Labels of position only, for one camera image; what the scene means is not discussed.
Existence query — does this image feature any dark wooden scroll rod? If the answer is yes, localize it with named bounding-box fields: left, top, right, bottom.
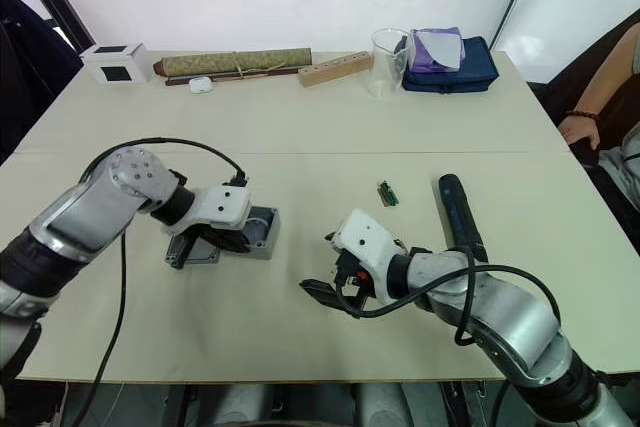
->
left=164, top=66, right=301, bottom=88

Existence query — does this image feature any grey rounded robot leg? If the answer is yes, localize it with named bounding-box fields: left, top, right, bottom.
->
left=353, top=381, right=417, bottom=427
left=212, top=383, right=282, bottom=427

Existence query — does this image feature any seated bystander body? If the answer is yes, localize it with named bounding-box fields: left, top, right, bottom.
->
left=596, top=124, right=640, bottom=216

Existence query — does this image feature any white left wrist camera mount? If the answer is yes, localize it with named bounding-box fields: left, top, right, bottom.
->
left=185, top=185, right=253, bottom=239

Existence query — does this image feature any purple tissue pack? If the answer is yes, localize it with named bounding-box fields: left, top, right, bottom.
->
left=409, top=25, right=467, bottom=74

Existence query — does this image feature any black bystander chair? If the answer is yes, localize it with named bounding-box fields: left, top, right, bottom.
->
left=528, top=11, right=640, bottom=168

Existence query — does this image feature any dark blue electric screwdriver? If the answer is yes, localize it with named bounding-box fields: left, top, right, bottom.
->
left=437, top=173, right=492, bottom=264

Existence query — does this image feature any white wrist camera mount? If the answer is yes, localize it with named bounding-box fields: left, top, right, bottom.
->
left=329, top=207, right=402, bottom=306
left=185, top=185, right=253, bottom=239

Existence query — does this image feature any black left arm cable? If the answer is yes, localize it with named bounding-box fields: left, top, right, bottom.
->
left=62, top=136, right=250, bottom=427

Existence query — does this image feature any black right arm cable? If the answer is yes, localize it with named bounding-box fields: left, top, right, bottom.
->
left=335, top=245, right=562, bottom=347

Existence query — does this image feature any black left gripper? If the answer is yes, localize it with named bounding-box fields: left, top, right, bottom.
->
left=195, top=222, right=256, bottom=255

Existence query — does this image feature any grey metal box lid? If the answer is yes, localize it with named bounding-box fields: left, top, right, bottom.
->
left=165, top=234, right=222, bottom=271

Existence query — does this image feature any wooden block with holes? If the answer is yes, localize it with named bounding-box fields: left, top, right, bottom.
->
left=297, top=50, right=376, bottom=89

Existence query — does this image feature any navy blue zip pouch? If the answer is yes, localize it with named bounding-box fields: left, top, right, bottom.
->
left=401, top=36, right=501, bottom=95

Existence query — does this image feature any grey metal junction box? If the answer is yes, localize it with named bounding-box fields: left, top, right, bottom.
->
left=238, top=205, right=282, bottom=261

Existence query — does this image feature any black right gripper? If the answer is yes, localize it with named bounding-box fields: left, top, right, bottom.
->
left=299, top=231, right=378, bottom=312

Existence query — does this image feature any white cube with black squares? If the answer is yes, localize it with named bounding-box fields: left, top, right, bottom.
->
left=79, top=42, right=151, bottom=86

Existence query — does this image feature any dark bead bracelet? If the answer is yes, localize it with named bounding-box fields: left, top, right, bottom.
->
left=564, top=108, right=601, bottom=124

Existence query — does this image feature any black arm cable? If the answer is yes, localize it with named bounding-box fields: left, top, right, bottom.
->
left=62, top=136, right=250, bottom=427
left=335, top=245, right=562, bottom=347

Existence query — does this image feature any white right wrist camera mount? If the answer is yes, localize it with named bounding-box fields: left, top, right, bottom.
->
left=329, top=207, right=402, bottom=306

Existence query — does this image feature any clear glass beaker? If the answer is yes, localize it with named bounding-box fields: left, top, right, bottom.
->
left=370, top=27, right=417, bottom=99

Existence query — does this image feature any black jacket on chair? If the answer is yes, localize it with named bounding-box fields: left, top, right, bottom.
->
left=0, top=0, right=85, bottom=164

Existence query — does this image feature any bystander bare hand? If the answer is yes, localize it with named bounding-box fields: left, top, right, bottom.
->
left=558, top=117, right=602, bottom=151

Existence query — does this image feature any rolled olive fabric scroll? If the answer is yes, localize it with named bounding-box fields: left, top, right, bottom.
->
left=152, top=46, right=314, bottom=81

